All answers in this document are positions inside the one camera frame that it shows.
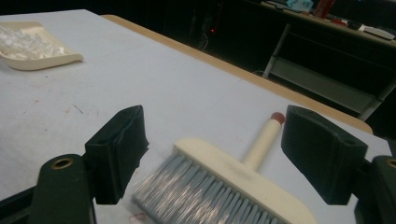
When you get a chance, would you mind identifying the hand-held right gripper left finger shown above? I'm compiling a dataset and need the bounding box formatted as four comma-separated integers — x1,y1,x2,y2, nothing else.
84,105,149,205

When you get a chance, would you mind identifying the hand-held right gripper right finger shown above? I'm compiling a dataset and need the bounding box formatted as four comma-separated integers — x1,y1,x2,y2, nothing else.
280,105,369,205

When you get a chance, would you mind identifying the cream brush with grey bristles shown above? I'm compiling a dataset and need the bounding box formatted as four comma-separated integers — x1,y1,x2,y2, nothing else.
132,111,319,224

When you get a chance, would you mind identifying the cream dustpan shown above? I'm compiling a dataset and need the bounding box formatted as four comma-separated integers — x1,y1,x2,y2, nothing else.
0,21,84,72

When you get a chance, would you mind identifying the pile of clear plastic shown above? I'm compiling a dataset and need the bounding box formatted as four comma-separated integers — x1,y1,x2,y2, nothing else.
0,24,65,61

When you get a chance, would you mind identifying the flat white device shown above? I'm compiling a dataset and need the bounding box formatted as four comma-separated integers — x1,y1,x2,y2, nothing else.
361,25,396,41

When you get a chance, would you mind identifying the wooden table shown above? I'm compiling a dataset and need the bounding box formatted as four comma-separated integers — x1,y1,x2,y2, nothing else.
101,14,374,135

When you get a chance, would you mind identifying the red item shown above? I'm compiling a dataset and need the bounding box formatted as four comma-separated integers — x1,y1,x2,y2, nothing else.
313,0,337,19

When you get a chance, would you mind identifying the teal item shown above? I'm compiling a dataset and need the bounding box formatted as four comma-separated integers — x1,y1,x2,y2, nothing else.
285,0,314,12

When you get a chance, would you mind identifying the white frame desk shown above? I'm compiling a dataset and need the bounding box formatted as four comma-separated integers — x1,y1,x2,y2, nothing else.
242,0,396,122

